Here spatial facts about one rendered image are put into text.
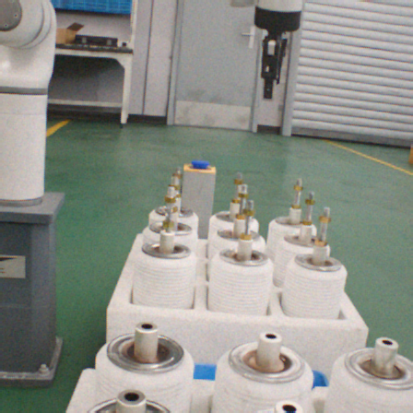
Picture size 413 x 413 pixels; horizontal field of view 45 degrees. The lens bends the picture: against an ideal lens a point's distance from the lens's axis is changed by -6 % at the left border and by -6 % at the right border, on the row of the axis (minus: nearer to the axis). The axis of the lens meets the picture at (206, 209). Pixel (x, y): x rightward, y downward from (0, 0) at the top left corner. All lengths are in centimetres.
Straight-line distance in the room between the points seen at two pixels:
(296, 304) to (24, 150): 47
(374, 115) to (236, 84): 168
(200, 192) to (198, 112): 464
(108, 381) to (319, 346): 40
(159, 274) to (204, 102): 507
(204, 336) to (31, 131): 40
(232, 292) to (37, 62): 46
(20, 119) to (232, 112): 511
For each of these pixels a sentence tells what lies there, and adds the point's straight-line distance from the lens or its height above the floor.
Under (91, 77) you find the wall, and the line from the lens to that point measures 577.
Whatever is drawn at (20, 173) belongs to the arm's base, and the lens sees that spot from 82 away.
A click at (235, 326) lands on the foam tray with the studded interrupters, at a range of 77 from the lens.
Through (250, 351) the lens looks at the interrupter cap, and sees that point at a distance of 53.
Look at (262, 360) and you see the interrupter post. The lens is 51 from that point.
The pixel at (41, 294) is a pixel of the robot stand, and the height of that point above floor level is 16.
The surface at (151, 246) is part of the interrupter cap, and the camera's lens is 81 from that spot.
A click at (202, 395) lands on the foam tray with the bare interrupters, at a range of 59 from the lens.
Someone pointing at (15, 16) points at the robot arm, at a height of 58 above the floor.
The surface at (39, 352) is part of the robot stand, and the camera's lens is 90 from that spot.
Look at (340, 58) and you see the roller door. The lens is 611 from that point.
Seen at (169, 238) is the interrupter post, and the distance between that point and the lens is 79.
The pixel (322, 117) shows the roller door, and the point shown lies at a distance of 605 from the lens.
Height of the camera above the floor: 51
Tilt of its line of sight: 14 degrees down
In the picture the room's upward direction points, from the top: 6 degrees clockwise
